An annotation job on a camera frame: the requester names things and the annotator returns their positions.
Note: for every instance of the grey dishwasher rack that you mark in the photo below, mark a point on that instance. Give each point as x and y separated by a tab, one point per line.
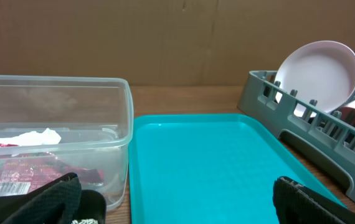
327	139

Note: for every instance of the clear plastic bin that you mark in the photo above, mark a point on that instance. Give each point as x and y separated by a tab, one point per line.
94	112

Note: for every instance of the teal serving tray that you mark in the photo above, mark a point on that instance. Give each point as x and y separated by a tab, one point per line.
208	168

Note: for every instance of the black rectangular tray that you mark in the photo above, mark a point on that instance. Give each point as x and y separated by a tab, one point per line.
92	205

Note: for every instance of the white rice pile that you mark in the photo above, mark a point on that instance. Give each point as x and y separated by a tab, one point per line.
85	221

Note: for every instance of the large white plate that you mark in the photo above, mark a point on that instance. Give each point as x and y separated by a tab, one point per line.
323	71

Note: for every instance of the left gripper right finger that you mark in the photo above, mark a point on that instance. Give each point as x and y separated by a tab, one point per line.
297	204

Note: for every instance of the white napkin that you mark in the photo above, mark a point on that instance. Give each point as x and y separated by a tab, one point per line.
32	138

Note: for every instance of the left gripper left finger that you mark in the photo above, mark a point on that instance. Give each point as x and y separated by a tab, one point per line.
55	202

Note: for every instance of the red snack wrapper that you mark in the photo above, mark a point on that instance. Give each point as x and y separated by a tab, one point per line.
24	169

